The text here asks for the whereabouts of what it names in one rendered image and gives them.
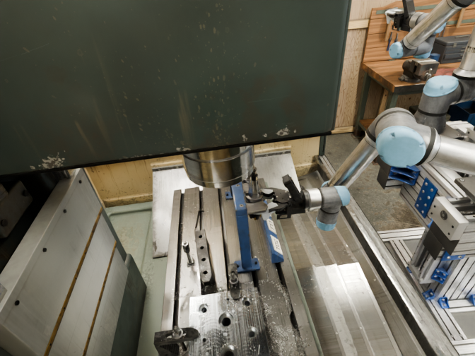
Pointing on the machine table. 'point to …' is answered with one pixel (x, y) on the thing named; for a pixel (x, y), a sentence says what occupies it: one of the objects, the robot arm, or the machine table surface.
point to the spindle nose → (220, 167)
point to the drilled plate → (253, 313)
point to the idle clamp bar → (203, 258)
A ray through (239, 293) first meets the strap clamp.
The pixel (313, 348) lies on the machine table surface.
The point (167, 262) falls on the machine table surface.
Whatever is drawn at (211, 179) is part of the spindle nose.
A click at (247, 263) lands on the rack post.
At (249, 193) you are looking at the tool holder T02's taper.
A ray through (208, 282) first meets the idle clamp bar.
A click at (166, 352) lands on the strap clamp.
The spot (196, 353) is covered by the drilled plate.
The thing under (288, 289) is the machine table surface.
